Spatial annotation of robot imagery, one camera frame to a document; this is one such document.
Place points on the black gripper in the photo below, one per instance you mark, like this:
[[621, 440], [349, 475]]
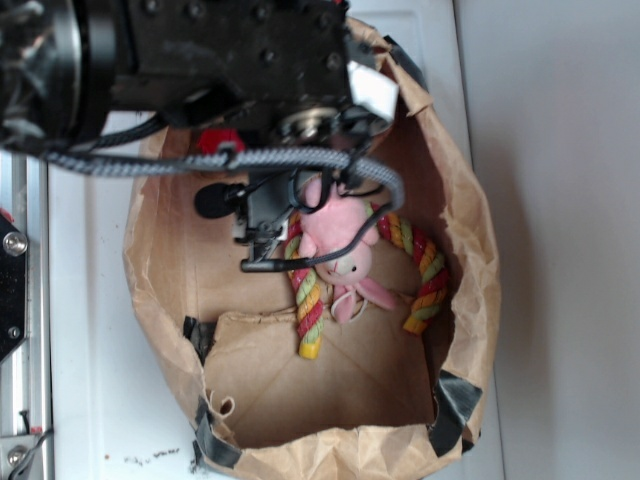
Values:
[[282, 71]]

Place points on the multicolour rope toy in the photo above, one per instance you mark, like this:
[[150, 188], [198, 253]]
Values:
[[353, 289]]

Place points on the aluminium extrusion rail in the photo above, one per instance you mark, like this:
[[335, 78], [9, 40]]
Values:
[[26, 399]]

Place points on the brown paper bag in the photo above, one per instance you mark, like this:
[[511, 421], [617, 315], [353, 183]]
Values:
[[287, 376]]

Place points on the black foam microphone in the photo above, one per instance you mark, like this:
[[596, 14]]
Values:
[[219, 200]]

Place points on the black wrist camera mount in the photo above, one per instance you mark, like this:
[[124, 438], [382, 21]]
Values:
[[262, 212]]

